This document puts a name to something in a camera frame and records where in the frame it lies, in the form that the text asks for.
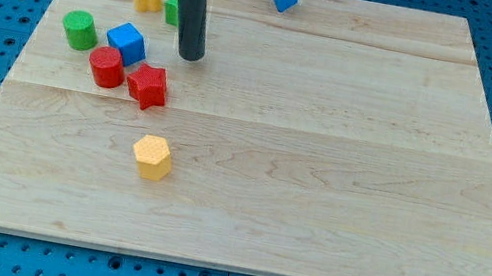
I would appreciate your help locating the yellow hexagon block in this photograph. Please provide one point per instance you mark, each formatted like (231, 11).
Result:
(152, 155)

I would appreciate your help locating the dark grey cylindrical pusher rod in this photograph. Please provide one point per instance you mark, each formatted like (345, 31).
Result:
(192, 29)

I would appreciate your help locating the green cylinder block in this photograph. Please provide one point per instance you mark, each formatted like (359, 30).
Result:
(80, 30)

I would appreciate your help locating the green star block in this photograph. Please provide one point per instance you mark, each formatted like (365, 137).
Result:
(171, 12)

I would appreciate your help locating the light wooden board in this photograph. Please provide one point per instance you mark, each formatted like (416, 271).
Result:
(339, 138)

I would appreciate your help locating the blue cube block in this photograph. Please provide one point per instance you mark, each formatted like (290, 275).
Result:
(129, 41)

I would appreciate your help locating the red cylinder block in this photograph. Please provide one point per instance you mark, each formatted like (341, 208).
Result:
(107, 67)

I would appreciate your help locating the red star block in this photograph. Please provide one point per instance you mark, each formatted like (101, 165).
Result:
(148, 85)

